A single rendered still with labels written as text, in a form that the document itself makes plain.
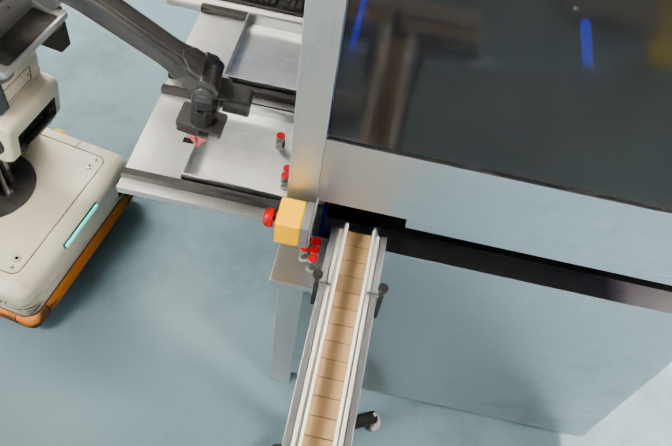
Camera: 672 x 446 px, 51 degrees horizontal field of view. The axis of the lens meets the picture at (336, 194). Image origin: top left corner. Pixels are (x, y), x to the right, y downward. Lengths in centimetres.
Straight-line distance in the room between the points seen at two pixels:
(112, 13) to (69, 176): 127
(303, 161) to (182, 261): 126
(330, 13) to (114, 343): 161
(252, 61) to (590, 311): 107
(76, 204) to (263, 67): 84
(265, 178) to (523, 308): 69
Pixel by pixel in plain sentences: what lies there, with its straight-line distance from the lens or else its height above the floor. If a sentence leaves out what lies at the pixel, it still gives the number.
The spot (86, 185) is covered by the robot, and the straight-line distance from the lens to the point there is 249.
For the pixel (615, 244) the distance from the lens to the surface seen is 154.
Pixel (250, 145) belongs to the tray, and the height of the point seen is 88.
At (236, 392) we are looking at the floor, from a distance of 238.
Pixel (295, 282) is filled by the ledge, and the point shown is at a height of 88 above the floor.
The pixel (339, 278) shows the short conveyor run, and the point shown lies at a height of 93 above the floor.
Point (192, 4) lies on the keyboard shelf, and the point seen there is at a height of 80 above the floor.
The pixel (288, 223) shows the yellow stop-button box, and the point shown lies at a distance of 144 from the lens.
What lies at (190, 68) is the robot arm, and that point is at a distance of 140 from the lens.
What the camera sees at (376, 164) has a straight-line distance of 138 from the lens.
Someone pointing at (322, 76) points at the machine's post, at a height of 137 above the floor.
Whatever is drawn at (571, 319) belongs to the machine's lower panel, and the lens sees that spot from 180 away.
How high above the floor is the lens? 222
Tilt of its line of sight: 53 degrees down
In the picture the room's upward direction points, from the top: 11 degrees clockwise
